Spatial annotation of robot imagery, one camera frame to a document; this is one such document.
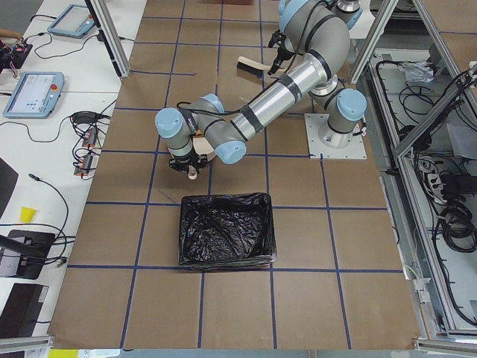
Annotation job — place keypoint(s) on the black brush-side gripper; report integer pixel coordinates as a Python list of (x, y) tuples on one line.
[(282, 53)]

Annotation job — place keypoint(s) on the black monitor stand base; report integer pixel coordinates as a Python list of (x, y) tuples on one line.
[(24, 252)]

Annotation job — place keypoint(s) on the far teach pendant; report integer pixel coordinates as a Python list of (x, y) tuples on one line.
[(75, 22)]

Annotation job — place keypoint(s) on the usb hub near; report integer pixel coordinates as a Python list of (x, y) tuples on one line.
[(83, 166)]

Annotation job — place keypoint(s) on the teach pendant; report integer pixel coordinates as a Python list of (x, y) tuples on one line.
[(35, 95), (75, 22)]

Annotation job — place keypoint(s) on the beige hand brush black bristles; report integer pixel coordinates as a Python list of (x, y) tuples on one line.
[(257, 69)]

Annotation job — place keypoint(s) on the beige plastic dustpan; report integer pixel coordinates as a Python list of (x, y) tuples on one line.
[(205, 152)]

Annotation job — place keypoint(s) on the aluminium frame post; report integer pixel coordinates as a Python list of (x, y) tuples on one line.
[(106, 28)]

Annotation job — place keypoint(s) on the crumpled grey plastic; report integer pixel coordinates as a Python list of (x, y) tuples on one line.
[(417, 71)]

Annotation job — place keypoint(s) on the black dustpan-side gripper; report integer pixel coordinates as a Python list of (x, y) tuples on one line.
[(183, 162)]

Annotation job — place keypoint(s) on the black box on desk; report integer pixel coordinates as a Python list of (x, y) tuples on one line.
[(20, 313)]

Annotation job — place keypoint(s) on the bin with black bag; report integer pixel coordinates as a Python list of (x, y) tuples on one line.
[(226, 231)]

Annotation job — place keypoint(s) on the near teach pendant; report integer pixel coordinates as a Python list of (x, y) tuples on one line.
[(35, 95)]

